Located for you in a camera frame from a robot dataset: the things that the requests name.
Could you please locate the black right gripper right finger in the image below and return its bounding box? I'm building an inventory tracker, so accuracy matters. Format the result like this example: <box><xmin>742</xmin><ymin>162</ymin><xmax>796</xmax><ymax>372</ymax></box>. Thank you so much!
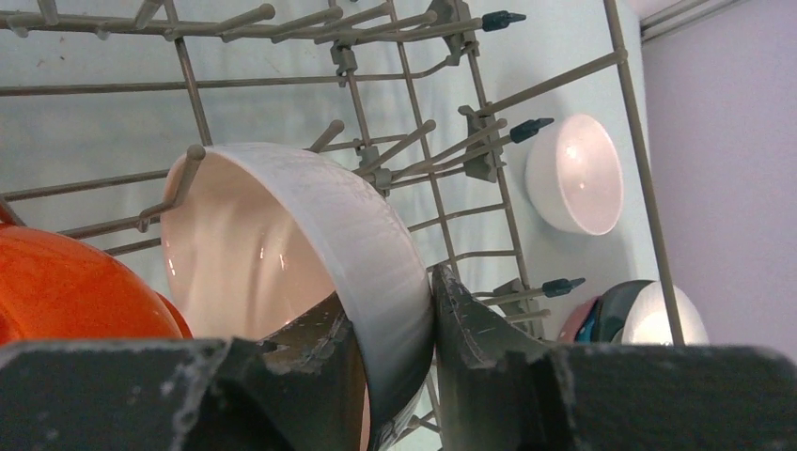
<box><xmin>431</xmin><ymin>264</ymin><xmax>796</xmax><ymax>450</ymax></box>

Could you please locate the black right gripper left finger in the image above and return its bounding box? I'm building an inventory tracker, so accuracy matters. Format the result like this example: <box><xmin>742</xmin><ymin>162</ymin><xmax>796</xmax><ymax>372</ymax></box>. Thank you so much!
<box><xmin>1</xmin><ymin>295</ymin><xmax>367</xmax><ymax>450</ymax></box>

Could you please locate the pink dotted plate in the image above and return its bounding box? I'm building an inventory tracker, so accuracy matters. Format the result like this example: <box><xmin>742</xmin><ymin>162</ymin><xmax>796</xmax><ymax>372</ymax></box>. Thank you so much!
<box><xmin>557</xmin><ymin>297</ymin><xmax>599</xmax><ymax>343</ymax></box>

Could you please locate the blue dotted plate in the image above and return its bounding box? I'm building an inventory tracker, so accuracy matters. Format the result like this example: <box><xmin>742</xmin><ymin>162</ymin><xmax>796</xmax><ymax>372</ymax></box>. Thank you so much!
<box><xmin>574</xmin><ymin>305</ymin><xmax>598</xmax><ymax>343</ymax></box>

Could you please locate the white ribbed bowl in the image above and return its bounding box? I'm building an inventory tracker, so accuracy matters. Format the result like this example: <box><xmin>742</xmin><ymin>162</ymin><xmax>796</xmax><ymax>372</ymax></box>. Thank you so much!
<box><xmin>160</xmin><ymin>143</ymin><xmax>434</xmax><ymax>450</ymax></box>

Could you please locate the white plate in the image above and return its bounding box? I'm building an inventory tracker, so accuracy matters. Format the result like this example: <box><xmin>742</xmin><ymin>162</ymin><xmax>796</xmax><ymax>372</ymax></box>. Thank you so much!
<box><xmin>620</xmin><ymin>281</ymin><xmax>710</xmax><ymax>346</ymax></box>

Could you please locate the grey wire dish rack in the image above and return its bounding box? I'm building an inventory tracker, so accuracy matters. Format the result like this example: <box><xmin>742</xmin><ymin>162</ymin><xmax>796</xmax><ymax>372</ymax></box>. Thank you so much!
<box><xmin>0</xmin><ymin>0</ymin><xmax>686</xmax><ymax>451</ymax></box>

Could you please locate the orange bowl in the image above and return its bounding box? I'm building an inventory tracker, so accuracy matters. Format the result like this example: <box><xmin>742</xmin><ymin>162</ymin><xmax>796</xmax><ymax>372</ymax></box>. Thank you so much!
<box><xmin>1</xmin><ymin>224</ymin><xmax>192</xmax><ymax>345</ymax></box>

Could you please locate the dark teal plate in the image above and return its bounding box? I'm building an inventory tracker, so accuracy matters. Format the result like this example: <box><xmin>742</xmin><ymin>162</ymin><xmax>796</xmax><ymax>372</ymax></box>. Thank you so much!
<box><xmin>590</xmin><ymin>279</ymin><xmax>653</xmax><ymax>343</ymax></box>

